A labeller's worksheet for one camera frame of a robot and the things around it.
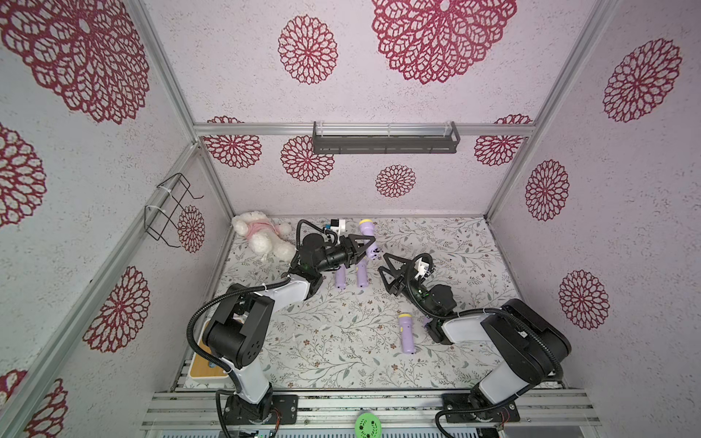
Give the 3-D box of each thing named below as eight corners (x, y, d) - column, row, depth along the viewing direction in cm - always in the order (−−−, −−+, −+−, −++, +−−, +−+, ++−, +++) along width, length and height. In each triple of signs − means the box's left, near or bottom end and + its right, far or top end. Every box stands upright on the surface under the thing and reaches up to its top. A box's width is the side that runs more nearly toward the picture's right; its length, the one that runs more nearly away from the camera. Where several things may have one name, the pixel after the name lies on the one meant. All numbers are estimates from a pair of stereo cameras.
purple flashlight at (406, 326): (402, 353, 86) (404, 349, 83) (398, 317, 93) (399, 313, 90) (415, 353, 86) (418, 349, 83) (410, 317, 93) (412, 313, 90)
